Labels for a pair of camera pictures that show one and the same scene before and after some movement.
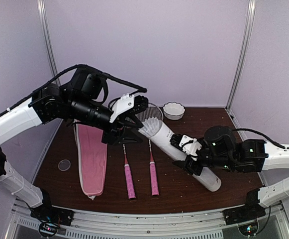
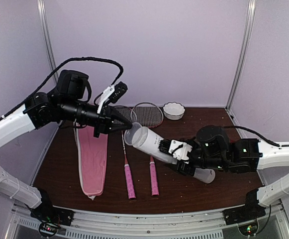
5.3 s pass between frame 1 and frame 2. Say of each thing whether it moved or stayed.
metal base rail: stayed
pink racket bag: stayed
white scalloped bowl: stayed
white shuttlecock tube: moved
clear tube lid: moved
